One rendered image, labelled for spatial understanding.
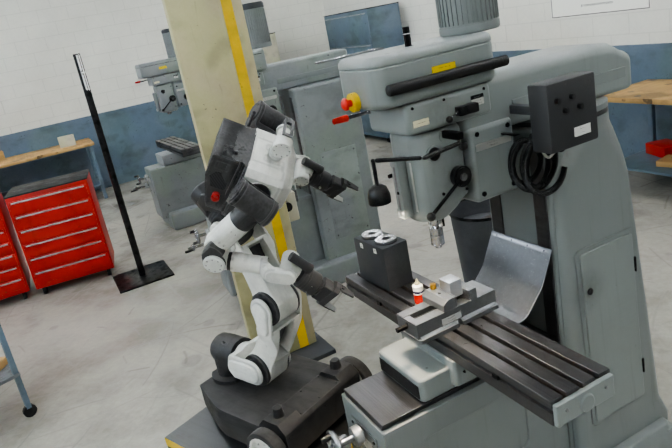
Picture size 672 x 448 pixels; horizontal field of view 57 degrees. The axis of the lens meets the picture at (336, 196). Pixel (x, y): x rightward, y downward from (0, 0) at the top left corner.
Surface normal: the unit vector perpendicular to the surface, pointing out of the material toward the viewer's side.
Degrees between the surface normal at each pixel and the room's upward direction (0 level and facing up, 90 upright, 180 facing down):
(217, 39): 90
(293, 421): 45
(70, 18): 90
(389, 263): 90
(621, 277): 88
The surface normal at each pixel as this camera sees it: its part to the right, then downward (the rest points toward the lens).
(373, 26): 0.45, 0.17
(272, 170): 0.41, -0.62
